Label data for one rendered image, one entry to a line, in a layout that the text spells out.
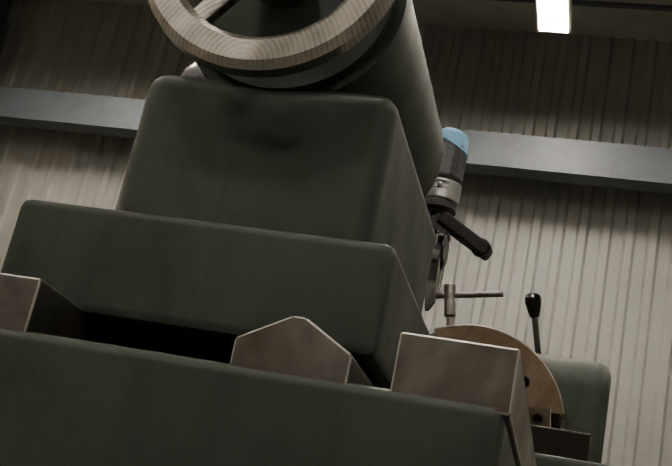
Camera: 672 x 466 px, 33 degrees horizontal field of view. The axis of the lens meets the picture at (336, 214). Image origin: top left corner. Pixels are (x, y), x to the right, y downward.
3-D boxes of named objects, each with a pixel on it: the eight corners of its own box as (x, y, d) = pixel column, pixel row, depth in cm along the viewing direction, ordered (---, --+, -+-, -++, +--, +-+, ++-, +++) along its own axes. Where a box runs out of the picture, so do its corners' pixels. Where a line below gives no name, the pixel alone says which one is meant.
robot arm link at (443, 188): (463, 194, 224) (459, 178, 216) (459, 215, 222) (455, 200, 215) (425, 189, 225) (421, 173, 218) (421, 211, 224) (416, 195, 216)
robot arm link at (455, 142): (430, 138, 229) (471, 144, 228) (420, 188, 226) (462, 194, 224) (428, 122, 222) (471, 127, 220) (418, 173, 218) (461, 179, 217)
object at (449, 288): (456, 345, 210) (456, 286, 214) (455, 342, 208) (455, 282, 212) (444, 345, 210) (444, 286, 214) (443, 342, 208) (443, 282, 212)
